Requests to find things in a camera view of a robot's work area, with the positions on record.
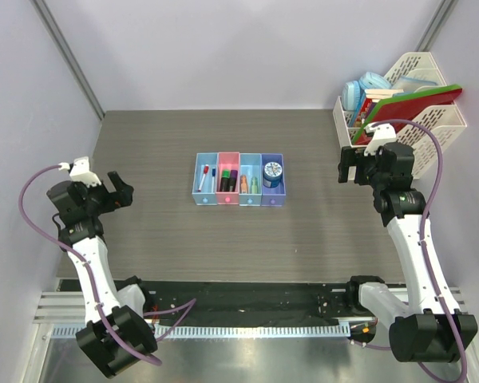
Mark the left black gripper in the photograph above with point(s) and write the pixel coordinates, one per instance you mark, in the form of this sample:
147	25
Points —
119	199

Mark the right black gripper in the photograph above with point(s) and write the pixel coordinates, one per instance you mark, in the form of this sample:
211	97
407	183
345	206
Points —
352	156

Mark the blue round tape dispenser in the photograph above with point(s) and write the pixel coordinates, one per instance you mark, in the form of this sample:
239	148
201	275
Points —
272	174

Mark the light blue drawer box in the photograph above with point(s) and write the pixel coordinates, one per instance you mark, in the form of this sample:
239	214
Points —
206	197
250	165

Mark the red whiteboard marker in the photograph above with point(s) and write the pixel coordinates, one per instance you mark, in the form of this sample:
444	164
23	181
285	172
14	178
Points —
203	177

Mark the blue whiteboard marker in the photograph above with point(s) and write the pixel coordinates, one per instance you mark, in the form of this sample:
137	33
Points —
213	184

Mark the pink plastic drawer box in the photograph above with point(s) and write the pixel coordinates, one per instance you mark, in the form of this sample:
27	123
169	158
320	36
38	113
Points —
227	160

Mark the green capped black highlighter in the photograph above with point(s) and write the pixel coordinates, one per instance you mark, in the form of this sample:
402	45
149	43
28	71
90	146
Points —
224	180

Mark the purple capped black highlighter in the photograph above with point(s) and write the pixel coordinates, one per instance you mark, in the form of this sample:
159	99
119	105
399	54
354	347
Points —
232	180

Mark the purple plastic drawer box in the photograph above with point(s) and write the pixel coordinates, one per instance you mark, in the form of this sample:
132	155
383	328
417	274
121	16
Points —
273	197

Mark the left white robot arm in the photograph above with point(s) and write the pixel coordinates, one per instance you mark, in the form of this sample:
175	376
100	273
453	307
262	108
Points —
114	323

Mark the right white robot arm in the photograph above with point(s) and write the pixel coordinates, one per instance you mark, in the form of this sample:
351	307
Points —
429	326

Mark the green plastic folder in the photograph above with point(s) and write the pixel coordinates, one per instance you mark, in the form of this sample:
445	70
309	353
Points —
377	109

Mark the blue headphones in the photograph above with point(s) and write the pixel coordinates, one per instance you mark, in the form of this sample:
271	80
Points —
353	90

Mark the stack of books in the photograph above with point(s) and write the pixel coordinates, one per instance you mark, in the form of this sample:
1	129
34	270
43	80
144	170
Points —
367	102

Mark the white mesh file organizer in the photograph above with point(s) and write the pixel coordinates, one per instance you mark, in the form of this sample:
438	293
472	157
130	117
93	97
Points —
427	100

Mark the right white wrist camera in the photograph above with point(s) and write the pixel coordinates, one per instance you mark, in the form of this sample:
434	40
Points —
381	134

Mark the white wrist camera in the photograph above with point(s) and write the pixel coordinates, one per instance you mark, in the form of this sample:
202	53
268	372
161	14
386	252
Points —
80	171
381	134

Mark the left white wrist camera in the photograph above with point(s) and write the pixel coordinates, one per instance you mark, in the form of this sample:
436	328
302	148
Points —
80	171

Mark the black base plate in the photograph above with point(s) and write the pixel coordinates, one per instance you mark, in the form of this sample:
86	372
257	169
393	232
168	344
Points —
255	304

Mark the white slotted cable duct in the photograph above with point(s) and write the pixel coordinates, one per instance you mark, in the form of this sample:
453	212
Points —
342	330

